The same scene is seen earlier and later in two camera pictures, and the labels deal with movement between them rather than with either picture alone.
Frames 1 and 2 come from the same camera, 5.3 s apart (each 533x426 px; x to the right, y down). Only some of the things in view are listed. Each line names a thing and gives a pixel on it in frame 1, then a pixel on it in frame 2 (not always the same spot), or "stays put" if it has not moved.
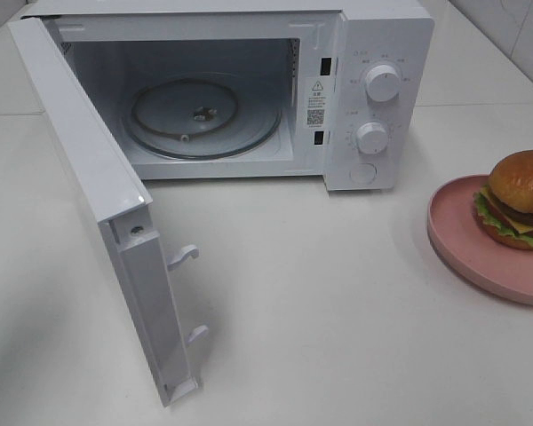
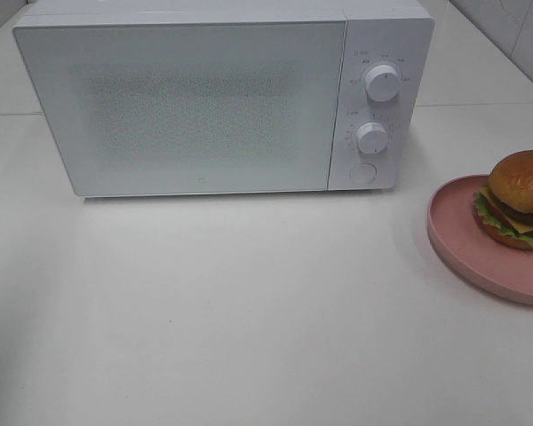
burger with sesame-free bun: (514, 206) stays put
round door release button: (363, 173) stays put
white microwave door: (100, 172) -> (141, 108)
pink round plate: (521, 276) stays put
